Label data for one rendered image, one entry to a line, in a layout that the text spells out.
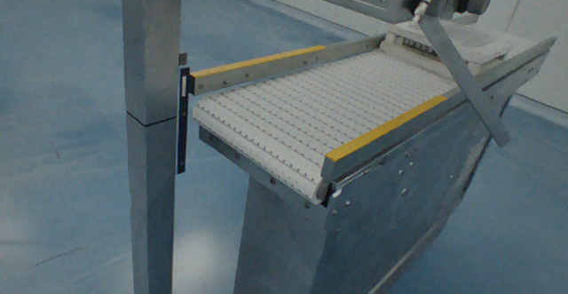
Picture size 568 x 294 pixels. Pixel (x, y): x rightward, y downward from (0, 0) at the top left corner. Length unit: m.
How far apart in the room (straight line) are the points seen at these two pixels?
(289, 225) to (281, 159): 0.26
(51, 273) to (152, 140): 1.03
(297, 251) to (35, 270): 1.08
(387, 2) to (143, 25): 0.33
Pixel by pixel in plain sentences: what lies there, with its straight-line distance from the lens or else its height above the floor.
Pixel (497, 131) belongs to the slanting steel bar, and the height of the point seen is 0.93.
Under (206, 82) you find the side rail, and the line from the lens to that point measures 0.66.
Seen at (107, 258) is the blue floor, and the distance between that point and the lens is 1.64.
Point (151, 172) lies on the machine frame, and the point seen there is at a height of 0.78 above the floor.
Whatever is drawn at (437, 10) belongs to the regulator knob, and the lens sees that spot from 0.41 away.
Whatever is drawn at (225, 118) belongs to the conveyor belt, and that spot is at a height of 0.90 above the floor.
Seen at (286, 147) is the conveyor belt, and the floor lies 0.91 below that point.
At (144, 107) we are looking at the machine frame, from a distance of 0.63.
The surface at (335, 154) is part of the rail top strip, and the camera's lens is 0.49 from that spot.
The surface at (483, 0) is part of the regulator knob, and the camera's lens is 0.52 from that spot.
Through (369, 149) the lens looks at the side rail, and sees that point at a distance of 0.56.
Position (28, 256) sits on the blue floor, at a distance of 1.71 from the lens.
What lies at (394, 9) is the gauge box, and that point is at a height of 1.13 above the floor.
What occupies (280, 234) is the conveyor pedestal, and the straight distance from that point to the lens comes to 0.81.
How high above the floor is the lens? 1.20
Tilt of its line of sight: 30 degrees down
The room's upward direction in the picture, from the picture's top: 10 degrees clockwise
